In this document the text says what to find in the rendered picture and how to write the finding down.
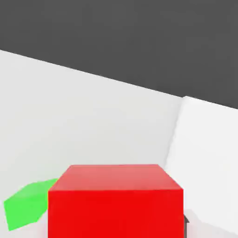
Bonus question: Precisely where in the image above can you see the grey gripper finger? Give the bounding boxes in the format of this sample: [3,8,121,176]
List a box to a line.
[183,209,238,238]

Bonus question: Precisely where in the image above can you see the small red cube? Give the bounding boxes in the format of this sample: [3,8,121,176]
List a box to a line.
[47,164,184,238]

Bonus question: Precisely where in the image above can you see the small green cube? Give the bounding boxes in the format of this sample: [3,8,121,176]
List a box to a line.
[3,178,60,231]

